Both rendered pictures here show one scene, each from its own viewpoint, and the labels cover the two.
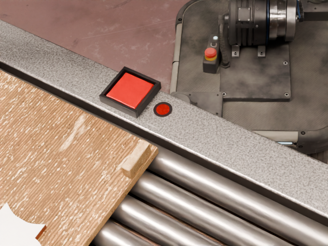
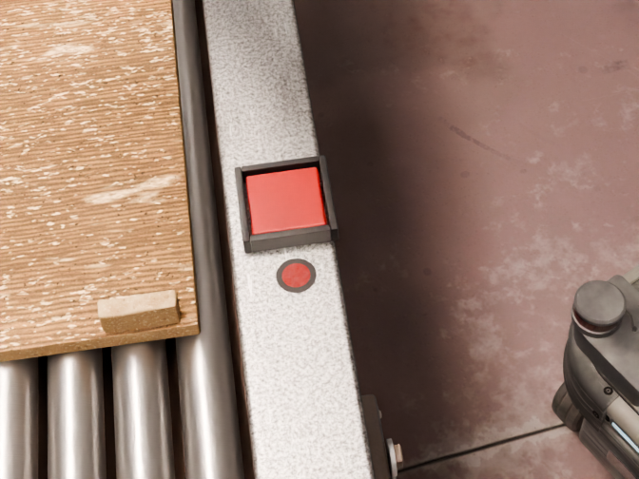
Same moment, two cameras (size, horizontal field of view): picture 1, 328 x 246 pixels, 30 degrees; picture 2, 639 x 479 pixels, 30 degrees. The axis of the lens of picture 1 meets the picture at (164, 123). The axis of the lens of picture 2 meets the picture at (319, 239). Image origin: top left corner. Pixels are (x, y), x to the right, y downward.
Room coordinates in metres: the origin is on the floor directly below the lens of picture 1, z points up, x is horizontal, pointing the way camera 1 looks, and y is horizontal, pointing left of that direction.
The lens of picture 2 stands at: (0.30, -0.38, 1.70)
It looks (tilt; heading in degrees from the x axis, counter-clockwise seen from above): 56 degrees down; 47
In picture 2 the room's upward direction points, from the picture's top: 5 degrees counter-clockwise
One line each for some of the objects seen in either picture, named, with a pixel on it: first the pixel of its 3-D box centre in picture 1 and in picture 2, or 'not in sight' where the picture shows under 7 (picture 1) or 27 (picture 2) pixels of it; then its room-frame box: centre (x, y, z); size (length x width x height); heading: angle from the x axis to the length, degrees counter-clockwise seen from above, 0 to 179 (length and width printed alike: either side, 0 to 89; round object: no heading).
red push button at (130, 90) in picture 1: (130, 92); (285, 204); (0.67, 0.05, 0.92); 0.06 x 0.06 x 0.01; 50
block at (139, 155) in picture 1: (136, 159); (139, 312); (0.52, 0.05, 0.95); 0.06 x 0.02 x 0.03; 140
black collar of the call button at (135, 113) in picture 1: (130, 92); (285, 202); (0.67, 0.05, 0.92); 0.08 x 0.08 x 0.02; 50
